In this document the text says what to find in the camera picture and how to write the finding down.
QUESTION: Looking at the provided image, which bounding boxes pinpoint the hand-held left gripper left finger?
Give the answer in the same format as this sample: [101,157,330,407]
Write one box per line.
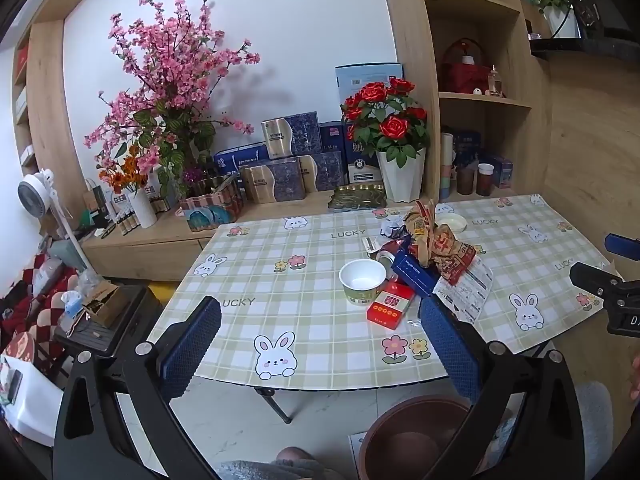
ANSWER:
[52,296,223,480]

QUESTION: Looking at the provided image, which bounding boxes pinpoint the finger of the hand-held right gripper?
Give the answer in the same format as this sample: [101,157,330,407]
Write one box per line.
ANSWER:
[604,233,640,261]
[570,262,621,297]

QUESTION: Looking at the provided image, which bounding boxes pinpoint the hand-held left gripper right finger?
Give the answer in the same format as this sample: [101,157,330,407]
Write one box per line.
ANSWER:
[419,296,586,480]

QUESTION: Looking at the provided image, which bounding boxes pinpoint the white printed plastic wrapper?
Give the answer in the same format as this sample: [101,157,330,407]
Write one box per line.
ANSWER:
[432,255,493,323]

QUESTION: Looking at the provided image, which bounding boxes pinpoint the red cigarette pack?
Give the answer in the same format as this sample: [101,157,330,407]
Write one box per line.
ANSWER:
[366,282,417,331]

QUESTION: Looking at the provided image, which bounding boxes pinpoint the blue rectangular pack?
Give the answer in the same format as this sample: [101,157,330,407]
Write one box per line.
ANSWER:
[390,250,436,298]

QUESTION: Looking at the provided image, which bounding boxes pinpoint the red snack wrapper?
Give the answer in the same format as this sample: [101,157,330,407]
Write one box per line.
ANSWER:
[430,225,476,286]

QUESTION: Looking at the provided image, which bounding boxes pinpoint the brown plastic bin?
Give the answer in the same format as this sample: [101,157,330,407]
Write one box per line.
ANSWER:
[359,395,506,480]

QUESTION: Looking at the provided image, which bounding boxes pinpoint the paper cup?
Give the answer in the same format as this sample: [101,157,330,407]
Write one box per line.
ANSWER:
[339,259,387,307]

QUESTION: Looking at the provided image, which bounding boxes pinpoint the red drink can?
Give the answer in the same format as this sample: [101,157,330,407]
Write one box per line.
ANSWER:
[367,239,412,266]

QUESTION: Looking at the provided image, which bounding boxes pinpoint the brown snack wrapper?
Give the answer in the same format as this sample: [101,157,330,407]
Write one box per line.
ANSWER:
[402,200,437,267]

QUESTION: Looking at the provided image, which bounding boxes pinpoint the white round lid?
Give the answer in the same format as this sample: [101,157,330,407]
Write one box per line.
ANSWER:
[435,212,467,233]

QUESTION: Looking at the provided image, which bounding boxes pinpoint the grey wrapper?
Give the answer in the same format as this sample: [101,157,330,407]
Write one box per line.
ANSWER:
[379,215,408,238]

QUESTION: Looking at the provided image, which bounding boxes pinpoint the black hard case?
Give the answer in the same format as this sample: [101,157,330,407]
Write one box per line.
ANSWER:
[55,285,166,361]

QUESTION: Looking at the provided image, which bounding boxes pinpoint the cardboard box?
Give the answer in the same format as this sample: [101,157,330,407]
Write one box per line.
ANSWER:
[80,282,131,328]

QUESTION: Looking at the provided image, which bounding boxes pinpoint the wooden shelf cabinet unit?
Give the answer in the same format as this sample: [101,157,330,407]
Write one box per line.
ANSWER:
[11,0,553,283]

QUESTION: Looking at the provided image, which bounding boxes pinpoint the person's right leg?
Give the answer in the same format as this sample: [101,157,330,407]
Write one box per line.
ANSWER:
[575,382,613,480]

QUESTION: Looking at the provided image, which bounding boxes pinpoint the person's leg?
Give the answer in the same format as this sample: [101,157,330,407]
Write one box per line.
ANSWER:
[217,447,346,480]
[575,382,613,480]

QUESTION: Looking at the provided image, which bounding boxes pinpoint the white leaflet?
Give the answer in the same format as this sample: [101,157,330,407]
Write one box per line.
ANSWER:
[348,432,368,466]

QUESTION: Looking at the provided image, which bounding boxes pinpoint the small blue box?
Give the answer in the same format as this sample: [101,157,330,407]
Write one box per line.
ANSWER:
[492,156,515,190]

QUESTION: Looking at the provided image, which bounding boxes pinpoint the row of small dark bottles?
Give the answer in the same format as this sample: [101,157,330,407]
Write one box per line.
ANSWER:
[102,199,171,237]

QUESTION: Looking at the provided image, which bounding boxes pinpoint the orange flowers in white vase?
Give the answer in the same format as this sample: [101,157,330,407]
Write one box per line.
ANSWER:
[98,145,158,228]

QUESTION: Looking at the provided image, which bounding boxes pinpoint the striped woven basket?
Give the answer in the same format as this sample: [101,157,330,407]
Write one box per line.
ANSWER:
[178,177,244,233]

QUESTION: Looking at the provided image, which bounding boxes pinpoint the person's left leg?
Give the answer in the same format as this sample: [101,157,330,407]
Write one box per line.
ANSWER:
[217,447,346,480]

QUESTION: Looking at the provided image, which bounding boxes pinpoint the red checkered blanket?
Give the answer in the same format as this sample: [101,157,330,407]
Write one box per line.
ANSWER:
[0,252,81,376]

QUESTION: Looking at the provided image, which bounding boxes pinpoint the brown paper bag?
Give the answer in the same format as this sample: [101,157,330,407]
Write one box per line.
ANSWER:
[82,191,108,226]

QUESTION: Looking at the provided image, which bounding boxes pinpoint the white paper sheet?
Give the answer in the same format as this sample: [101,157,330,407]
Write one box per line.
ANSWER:
[0,355,63,446]

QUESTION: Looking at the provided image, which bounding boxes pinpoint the green gold leaf tray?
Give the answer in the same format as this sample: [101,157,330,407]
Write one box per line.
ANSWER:
[327,184,388,216]

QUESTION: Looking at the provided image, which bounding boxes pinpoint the red roses in white pot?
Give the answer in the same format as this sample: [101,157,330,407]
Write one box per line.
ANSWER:
[341,77,431,203]

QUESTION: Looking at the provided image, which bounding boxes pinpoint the stack of pastel cups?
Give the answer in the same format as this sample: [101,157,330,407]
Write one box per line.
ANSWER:
[440,132,456,200]

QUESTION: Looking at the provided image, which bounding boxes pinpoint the gold and blue gift box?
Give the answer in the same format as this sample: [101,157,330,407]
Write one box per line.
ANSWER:
[261,111,322,160]
[239,158,306,204]
[298,150,347,193]

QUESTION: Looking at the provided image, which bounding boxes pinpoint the blue printed box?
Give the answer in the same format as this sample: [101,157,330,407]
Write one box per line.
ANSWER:
[452,130,483,166]

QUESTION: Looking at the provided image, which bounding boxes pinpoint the black monitor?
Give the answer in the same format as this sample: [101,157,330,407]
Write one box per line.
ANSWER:
[530,0,640,58]

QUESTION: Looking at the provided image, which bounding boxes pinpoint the white standing fan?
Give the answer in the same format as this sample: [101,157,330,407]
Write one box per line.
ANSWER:
[17,169,91,271]

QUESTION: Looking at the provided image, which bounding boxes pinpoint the pink flower plant white pot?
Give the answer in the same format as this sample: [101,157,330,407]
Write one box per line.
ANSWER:
[522,0,581,38]

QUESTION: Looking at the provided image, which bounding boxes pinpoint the red gift basket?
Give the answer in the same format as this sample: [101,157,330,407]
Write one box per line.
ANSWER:
[442,37,493,93]

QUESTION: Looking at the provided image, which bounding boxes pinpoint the dark blue box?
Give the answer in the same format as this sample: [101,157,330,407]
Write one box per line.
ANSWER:
[319,121,346,153]

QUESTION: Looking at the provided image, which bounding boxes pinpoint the pink artificial blossom arrangement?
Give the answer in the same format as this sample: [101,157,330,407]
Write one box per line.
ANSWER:
[84,0,261,196]

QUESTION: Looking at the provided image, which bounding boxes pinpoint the light blue flat box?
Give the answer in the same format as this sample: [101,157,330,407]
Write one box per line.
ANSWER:
[335,63,405,111]

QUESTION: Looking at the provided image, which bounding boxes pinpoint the black folding table frame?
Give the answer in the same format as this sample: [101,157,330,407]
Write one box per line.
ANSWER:
[252,386,293,423]

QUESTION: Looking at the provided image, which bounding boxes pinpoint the blue carton with handle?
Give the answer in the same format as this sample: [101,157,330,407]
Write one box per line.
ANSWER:
[213,142,271,178]

